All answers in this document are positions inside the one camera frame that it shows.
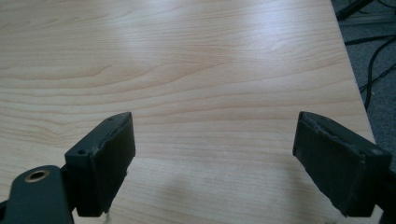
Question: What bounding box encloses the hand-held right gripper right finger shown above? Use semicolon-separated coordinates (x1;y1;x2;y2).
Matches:
292;111;392;218

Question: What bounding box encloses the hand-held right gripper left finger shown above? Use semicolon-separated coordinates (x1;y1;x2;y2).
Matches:
64;111;136;218

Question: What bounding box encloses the black metal tripod stand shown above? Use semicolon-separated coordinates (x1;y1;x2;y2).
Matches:
335;0;375;21

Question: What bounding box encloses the black floor cable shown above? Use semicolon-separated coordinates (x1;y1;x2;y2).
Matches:
344;34;396;47
358;36;396;112

